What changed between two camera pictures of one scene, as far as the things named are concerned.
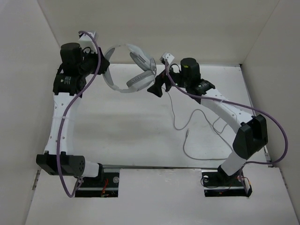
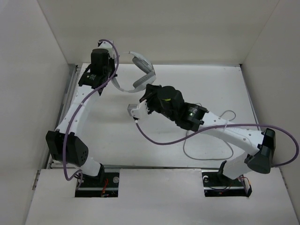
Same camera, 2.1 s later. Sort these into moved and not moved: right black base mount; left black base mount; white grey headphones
Moved: white grey headphones
Not moved: right black base mount; left black base mount
